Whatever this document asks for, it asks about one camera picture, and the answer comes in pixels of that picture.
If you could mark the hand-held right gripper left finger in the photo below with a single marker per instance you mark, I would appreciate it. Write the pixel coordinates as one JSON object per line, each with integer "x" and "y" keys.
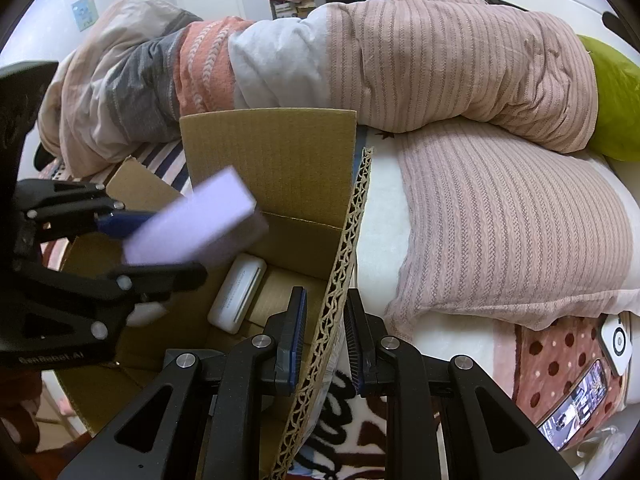
{"x": 299, "y": 319}

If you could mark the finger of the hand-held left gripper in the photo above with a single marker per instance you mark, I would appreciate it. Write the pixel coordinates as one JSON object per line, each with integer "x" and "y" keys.
{"x": 125, "y": 222}
{"x": 150, "y": 280}

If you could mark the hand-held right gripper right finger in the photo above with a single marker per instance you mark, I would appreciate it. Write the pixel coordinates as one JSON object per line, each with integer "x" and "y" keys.
{"x": 354, "y": 330}

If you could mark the white rectangular case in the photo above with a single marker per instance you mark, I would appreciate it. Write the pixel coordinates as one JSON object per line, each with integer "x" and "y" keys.
{"x": 236, "y": 292}

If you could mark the purple rectangular box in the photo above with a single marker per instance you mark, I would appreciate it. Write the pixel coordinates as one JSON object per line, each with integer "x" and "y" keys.
{"x": 200, "y": 220}

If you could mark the brown cardboard box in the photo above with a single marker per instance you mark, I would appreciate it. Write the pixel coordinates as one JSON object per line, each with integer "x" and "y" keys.
{"x": 295, "y": 185}

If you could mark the printed fleece blanket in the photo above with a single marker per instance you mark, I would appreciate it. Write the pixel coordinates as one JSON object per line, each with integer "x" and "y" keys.
{"x": 345, "y": 430}

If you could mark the pink striped pillow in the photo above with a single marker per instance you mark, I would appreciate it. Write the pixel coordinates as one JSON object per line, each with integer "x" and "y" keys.
{"x": 505, "y": 220}

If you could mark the smartphone with lit screen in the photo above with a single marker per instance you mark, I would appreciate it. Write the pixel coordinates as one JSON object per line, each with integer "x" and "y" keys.
{"x": 575, "y": 407}

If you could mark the pink striped quilt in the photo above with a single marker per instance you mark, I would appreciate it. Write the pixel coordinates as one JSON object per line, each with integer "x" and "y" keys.
{"x": 350, "y": 60}

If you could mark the white round-lens device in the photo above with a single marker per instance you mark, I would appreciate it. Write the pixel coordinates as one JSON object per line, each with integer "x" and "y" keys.
{"x": 618, "y": 341}

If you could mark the green plush cushion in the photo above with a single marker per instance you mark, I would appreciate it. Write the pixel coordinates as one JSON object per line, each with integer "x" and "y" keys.
{"x": 614, "y": 105}

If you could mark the blue wall poster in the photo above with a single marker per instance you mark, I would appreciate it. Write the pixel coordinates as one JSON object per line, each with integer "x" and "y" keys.
{"x": 84, "y": 11}

